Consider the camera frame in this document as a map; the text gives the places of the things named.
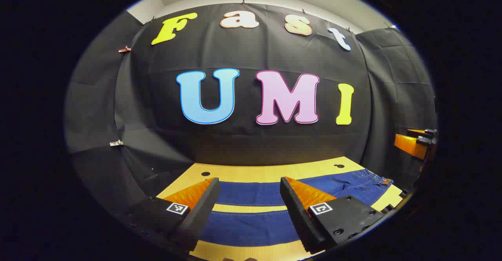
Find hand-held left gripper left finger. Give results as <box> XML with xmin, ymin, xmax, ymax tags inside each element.
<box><xmin>125</xmin><ymin>177</ymin><xmax>221</xmax><ymax>252</ymax></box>

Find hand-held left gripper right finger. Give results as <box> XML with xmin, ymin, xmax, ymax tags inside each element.
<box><xmin>280</xmin><ymin>176</ymin><xmax>386</xmax><ymax>254</ymax></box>

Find black backdrop cloth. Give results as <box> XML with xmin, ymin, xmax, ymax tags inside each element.
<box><xmin>65</xmin><ymin>3</ymin><xmax>439</xmax><ymax>214</ymax></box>

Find blue denim jeans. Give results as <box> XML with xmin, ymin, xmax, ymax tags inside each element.
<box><xmin>198</xmin><ymin>168</ymin><xmax>394</xmax><ymax>248</ymax></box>

